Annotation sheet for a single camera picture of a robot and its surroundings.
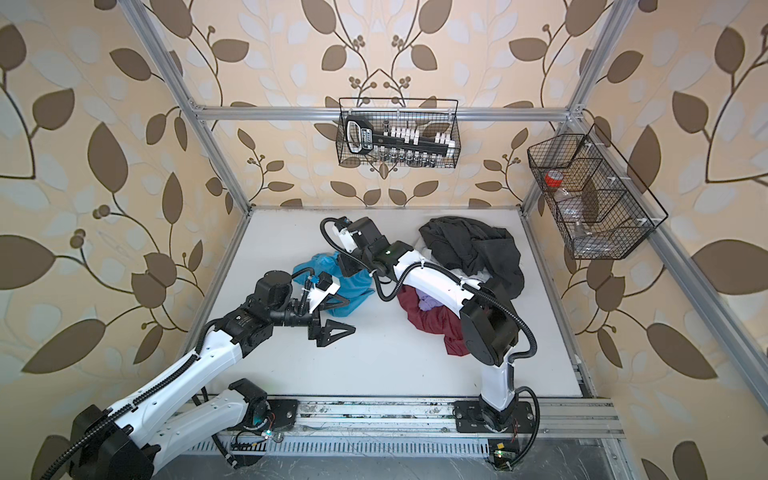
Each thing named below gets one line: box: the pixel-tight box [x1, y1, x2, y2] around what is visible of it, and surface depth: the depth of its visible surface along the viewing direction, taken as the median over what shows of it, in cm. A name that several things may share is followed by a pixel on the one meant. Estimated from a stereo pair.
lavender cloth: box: [415, 288, 444, 312], surface depth 90 cm
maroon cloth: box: [397, 285, 470, 356], surface depth 88 cm
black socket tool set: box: [344, 115, 456, 165], surface depth 86 cm
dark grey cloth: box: [420, 216, 524, 299], surface depth 95 cm
